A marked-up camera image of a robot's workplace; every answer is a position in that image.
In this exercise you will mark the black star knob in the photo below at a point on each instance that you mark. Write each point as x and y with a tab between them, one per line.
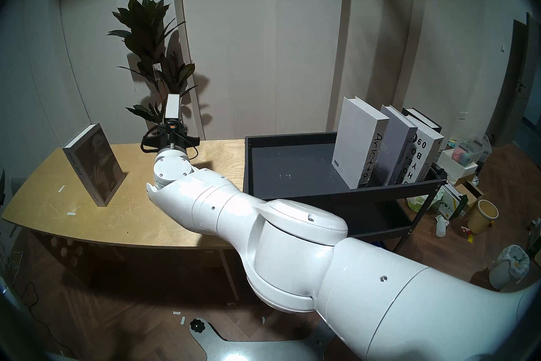
196	326

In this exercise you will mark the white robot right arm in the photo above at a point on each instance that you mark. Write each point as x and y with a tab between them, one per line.
296	246

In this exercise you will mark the clear plastic storage box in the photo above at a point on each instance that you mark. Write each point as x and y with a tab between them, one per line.
471	150

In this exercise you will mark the dark brown door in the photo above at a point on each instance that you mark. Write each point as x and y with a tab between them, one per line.
511	85

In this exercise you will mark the Arietta Mobilier book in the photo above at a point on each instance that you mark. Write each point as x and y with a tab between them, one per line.
353	140

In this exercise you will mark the light wooden display table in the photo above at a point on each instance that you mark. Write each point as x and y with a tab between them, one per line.
84	220

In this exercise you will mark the green and white carton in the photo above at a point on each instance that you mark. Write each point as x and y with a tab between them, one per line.
452	201

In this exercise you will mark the white square box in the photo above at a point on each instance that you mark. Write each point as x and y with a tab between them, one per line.
454	170

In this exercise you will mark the Crime and Punishment book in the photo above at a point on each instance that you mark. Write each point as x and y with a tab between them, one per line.
172	106

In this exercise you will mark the grey Special Issue book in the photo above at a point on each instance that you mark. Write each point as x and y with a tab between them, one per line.
95	165

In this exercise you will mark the black metal shelf cart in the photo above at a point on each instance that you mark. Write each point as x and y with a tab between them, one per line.
296	161

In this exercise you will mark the white bin with plastic bag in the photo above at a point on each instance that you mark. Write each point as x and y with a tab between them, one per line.
507	269

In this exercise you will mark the tall green leafy plant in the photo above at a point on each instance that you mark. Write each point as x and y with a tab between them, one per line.
143	26

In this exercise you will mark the white Design Hotels yearbook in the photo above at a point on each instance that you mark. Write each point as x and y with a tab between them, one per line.
424	153

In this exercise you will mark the small white bottle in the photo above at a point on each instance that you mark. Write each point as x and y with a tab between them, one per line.
441	227

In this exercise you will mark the pale green plastic bag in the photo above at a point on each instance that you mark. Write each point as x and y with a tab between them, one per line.
420	201

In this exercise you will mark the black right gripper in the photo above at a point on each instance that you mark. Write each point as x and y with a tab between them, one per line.
175	136

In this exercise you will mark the brown cardboard box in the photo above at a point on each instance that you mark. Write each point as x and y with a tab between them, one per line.
471	191

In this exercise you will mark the beige round bucket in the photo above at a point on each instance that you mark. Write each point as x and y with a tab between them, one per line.
482	218

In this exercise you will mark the grey metal robot base plate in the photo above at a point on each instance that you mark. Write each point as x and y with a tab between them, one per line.
236	349

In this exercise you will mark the black Century book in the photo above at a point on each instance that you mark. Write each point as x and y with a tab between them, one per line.
422	117

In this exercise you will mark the grey Discontent book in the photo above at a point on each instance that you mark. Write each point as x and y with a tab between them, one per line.
397	140

